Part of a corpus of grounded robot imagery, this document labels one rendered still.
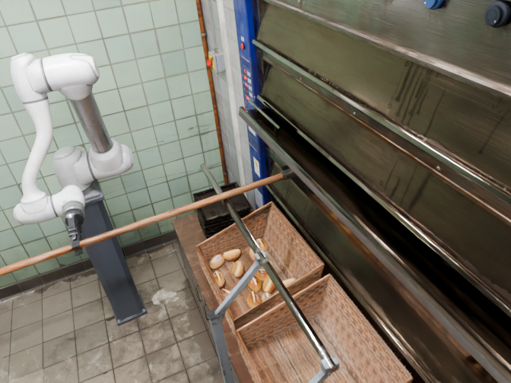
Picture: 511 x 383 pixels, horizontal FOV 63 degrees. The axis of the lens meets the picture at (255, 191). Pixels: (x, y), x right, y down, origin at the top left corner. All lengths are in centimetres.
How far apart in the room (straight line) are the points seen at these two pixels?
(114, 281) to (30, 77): 138
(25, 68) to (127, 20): 97
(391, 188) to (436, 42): 44
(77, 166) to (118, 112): 69
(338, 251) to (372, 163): 55
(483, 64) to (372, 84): 37
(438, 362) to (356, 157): 71
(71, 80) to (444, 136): 139
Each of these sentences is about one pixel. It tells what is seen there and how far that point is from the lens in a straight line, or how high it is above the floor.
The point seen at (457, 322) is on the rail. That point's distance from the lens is 110.
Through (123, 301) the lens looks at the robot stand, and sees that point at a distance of 291.
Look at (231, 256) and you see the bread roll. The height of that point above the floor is 63.
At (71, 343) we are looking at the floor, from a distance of 310.
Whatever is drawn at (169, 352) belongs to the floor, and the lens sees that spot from 281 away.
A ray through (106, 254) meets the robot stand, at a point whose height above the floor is 60.
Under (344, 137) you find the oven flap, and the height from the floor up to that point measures 154.
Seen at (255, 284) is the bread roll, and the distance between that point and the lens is 218.
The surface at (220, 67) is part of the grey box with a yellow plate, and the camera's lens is 254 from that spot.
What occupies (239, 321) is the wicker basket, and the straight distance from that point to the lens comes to 195.
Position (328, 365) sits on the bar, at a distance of 129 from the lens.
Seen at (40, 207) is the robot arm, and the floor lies 123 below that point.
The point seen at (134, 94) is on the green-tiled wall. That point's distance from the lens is 284.
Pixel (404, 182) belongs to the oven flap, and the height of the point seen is 154.
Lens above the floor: 228
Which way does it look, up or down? 36 degrees down
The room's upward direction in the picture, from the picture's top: 6 degrees counter-clockwise
